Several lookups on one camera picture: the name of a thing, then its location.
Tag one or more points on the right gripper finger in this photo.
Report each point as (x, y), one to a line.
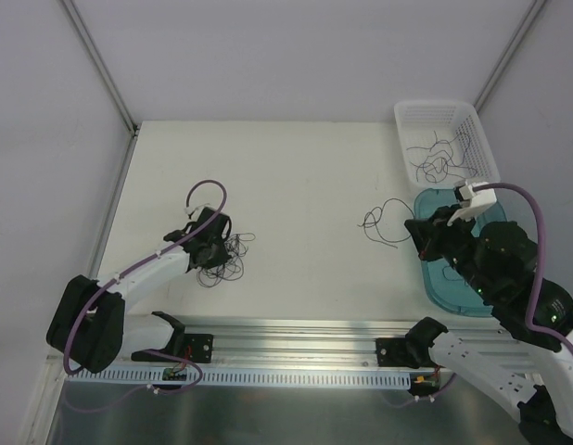
(427, 247)
(420, 227)

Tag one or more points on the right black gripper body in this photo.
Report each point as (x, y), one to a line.
(435, 233)

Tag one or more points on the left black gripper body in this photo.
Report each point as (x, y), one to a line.
(212, 252)

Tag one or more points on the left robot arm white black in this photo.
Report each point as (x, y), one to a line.
(92, 323)

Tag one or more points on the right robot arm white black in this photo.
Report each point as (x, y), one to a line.
(503, 267)

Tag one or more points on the teal transparent plastic tray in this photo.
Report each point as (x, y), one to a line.
(443, 285)

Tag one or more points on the white perforated plastic basket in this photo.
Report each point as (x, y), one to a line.
(442, 143)

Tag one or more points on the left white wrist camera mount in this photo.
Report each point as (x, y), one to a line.
(193, 212)

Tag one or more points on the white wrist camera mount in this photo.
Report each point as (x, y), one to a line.
(193, 212)
(474, 199)

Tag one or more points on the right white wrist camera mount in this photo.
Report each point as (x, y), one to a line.
(474, 199)

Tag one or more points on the aluminium mounting rail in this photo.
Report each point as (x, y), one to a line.
(330, 337)

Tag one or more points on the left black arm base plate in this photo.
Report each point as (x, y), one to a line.
(196, 348)

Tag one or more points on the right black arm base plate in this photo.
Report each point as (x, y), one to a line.
(393, 352)

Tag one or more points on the white slotted cable duct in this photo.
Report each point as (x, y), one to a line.
(236, 377)

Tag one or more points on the right aluminium frame post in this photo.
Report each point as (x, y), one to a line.
(523, 29)

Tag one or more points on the aluminium frame post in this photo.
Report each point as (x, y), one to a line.
(89, 45)
(523, 29)

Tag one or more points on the left aluminium frame post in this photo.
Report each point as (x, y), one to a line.
(89, 45)

